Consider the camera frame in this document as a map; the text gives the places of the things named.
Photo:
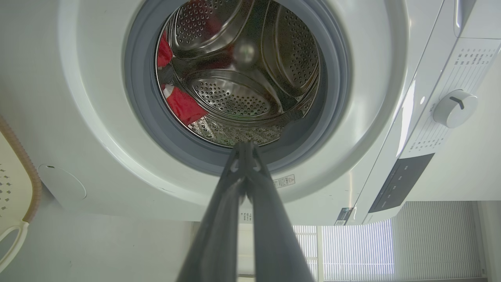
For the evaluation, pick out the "red garment with white stripe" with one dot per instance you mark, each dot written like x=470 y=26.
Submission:
x=184 y=105

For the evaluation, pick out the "white window blinds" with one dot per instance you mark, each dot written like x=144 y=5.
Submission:
x=391 y=243

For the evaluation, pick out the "cream perforated laundry basket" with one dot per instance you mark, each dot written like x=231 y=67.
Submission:
x=13 y=184

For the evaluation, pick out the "stainless steel washing machine drum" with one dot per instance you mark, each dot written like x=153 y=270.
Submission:
x=242 y=94

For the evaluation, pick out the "grey warning sticker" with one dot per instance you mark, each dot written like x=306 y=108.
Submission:
x=284 y=181

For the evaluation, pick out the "white round control knob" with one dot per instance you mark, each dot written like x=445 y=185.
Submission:
x=454 y=109

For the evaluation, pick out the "black label sticker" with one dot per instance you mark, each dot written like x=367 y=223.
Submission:
x=344 y=216

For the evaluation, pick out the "grey rubber door gasket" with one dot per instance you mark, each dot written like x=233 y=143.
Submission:
x=141 y=98

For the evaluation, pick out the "round white filter cover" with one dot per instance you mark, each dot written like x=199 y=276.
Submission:
x=62 y=188

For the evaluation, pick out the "white front-load washing machine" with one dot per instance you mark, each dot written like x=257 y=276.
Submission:
x=78 y=98

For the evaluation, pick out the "white detergent drawer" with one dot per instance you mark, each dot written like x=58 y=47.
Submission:
x=479 y=17

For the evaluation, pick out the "black washing machine control panel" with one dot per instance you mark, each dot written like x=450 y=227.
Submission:
x=399 y=182

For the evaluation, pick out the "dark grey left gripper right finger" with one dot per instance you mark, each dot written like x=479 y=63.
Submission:
x=274 y=235

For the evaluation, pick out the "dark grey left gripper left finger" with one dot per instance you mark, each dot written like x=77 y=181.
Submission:
x=213 y=235

